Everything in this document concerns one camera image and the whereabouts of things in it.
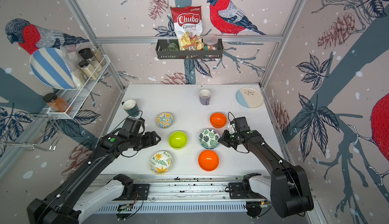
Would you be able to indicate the blue striped plate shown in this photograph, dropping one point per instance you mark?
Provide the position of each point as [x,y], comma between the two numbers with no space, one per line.
[49,67]

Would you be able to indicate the black lid spice jar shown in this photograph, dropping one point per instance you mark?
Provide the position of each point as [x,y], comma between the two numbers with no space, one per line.
[87,55]

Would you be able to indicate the orange spice jar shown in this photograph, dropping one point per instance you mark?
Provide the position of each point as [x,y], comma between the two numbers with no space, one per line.
[57,103]

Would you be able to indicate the green leaf bowl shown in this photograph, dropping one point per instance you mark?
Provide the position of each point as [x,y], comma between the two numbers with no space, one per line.
[209,137]
[209,147]

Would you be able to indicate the purple mug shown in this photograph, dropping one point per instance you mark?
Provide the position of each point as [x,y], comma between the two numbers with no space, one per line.
[205,96]

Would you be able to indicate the blue yellow patterned bowl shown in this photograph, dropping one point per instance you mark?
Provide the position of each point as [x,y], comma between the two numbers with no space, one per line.
[164,120]

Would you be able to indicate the small orange bowl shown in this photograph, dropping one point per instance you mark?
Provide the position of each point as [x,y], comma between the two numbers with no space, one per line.
[218,120]

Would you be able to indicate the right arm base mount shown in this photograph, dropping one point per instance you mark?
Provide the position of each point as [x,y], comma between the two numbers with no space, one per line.
[253,186]

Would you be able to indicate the yellow flower bowl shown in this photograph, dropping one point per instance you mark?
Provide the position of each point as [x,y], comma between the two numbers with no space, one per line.
[161,162]

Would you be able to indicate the blue cream plate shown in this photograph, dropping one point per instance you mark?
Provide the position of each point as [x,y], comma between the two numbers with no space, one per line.
[249,97]

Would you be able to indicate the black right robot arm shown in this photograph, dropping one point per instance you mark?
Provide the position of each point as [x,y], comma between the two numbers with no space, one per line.
[287,189]

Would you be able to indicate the lime green bowl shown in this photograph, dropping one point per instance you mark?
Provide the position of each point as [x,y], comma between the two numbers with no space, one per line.
[177,140]

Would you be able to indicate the red cassava chips bag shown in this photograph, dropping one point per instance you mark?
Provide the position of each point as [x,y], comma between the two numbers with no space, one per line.
[188,27]

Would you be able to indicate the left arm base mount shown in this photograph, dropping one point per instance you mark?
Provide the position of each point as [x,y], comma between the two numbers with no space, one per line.
[131,190]

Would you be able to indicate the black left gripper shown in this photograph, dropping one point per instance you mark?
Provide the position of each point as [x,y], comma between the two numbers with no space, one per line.
[153,141]

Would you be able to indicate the large orange bowl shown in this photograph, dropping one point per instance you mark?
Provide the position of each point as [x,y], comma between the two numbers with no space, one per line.
[208,160]

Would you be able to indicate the dark green mug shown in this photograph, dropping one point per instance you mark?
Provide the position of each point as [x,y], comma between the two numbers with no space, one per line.
[131,108]

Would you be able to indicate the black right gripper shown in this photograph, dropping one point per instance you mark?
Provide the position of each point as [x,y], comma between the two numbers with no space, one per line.
[224,138]

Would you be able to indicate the wire hook rack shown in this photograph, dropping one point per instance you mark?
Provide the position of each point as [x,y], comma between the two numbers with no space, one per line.
[31,131]

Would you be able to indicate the black wall basket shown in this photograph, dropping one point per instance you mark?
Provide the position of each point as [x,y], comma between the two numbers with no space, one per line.
[163,53]

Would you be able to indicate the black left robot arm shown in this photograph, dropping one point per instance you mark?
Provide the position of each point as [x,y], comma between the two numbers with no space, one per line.
[59,206]

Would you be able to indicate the clear lidded candy jar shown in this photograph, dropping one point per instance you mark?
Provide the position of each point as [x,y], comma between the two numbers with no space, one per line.
[210,42]

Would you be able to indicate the green glass jar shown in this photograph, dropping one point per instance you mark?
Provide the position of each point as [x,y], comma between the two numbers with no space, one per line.
[172,47]

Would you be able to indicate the clear wall shelf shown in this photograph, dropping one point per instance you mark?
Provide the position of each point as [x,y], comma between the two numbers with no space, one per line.
[83,85]

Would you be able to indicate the beige spice jar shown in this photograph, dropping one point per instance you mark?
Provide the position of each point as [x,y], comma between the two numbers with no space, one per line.
[88,70]

